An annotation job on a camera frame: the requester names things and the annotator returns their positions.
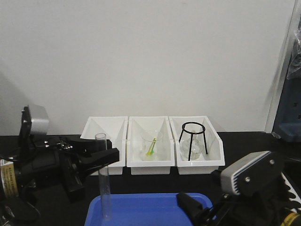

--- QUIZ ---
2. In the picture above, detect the clear beaker in middle bin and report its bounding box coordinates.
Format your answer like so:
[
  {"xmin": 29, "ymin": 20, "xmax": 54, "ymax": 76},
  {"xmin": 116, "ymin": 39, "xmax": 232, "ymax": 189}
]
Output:
[{"xmin": 139, "ymin": 130, "xmax": 163, "ymax": 161}]

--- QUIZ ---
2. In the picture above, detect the yellow green plastic dropper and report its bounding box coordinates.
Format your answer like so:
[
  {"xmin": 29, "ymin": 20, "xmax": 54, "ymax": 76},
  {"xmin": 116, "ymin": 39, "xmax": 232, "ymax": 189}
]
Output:
[{"xmin": 146, "ymin": 138, "xmax": 157, "ymax": 156}]

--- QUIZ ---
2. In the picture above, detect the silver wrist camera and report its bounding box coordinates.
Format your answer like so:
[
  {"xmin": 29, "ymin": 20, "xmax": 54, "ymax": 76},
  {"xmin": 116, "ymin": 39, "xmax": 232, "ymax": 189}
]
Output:
[
  {"xmin": 220, "ymin": 151, "xmax": 284, "ymax": 196},
  {"xmin": 19, "ymin": 104, "xmax": 49, "ymax": 137}
]

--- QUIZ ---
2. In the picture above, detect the blue grey cabinet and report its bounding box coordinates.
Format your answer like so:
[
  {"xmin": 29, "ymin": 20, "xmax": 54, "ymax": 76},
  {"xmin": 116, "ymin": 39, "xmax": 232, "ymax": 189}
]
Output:
[{"xmin": 272, "ymin": 27, "xmax": 301, "ymax": 142}]

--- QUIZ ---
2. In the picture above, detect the white right storage bin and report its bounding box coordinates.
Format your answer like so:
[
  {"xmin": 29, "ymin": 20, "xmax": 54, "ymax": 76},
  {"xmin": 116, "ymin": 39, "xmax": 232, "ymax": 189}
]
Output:
[{"xmin": 169, "ymin": 116, "xmax": 225, "ymax": 175}]

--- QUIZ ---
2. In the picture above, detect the blue plastic tray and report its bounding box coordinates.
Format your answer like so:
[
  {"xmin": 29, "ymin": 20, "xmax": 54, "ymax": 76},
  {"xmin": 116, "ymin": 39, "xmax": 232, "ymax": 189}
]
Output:
[{"xmin": 84, "ymin": 193, "xmax": 220, "ymax": 226}]

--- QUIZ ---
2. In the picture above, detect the white middle storage bin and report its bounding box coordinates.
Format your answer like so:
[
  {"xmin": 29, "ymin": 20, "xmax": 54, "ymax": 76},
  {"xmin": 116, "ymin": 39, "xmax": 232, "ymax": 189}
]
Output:
[{"xmin": 127, "ymin": 116, "xmax": 175, "ymax": 175}]

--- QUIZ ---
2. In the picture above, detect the clear glass test tube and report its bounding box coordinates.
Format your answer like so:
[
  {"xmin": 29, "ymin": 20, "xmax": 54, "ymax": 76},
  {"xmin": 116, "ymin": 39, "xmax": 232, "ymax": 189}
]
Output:
[{"xmin": 95, "ymin": 133, "xmax": 111, "ymax": 220}]

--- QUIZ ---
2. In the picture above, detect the white left storage bin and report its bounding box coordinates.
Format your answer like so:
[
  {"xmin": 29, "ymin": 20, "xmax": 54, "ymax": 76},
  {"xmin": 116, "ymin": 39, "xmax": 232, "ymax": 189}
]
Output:
[{"xmin": 80, "ymin": 116, "xmax": 128, "ymax": 175}]

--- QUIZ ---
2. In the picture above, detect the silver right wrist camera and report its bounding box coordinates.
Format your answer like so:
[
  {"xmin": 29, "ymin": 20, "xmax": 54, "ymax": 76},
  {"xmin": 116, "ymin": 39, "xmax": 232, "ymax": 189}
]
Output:
[{"xmin": 220, "ymin": 151, "xmax": 284, "ymax": 196}]

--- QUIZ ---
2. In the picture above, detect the white test tube rack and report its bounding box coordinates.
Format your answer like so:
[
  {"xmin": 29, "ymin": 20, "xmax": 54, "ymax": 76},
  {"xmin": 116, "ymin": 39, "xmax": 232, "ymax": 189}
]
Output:
[{"xmin": 282, "ymin": 173, "xmax": 301, "ymax": 203}]

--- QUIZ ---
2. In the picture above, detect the clear conical flask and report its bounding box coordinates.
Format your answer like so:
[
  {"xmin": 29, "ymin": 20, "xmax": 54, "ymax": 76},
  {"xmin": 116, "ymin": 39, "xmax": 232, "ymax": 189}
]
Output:
[{"xmin": 181, "ymin": 132, "xmax": 204, "ymax": 161}]

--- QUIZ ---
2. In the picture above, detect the white storage bin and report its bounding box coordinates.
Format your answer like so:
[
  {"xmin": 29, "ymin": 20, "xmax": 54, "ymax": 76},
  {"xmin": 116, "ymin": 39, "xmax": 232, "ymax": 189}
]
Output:
[
  {"xmin": 127, "ymin": 116, "xmax": 175, "ymax": 175},
  {"xmin": 169, "ymin": 116, "xmax": 225, "ymax": 175},
  {"xmin": 80, "ymin": 116, "xmax": 128, "ymax": 175}
]

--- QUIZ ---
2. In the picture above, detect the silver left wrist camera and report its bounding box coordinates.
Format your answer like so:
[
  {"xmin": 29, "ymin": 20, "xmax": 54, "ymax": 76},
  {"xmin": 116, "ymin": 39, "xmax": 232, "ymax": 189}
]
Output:
[{"xmin": 19, "ymin": 104, "xmax": 49, "ymax": 137}]

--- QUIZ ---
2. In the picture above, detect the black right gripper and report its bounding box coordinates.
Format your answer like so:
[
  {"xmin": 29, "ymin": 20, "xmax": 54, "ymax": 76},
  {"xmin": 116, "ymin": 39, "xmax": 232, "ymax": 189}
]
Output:
[{"xmin": 176, "ymin": 188, "xmax": 301, "ymax": 226}]

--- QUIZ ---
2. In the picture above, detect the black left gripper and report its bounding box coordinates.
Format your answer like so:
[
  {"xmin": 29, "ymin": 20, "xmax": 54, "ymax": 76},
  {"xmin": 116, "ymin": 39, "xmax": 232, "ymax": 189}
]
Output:
[{"xmin": 18, "ymin": 138, "xmax": 119, "ymax": 202}]

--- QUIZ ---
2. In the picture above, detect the black wire tripod stand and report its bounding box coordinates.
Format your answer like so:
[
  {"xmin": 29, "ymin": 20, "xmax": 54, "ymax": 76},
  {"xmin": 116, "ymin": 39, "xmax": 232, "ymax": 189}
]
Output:
[{"xmin": 179, "ymin": 121, "xmax": 209, "ymax": 161}]

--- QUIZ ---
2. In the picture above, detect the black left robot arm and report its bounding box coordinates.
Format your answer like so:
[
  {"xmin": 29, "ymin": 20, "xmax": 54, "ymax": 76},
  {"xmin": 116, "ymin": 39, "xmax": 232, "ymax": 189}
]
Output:
[{"xmin": 0, "ymin": 137, "xmax": 119, "ymax": 226}]

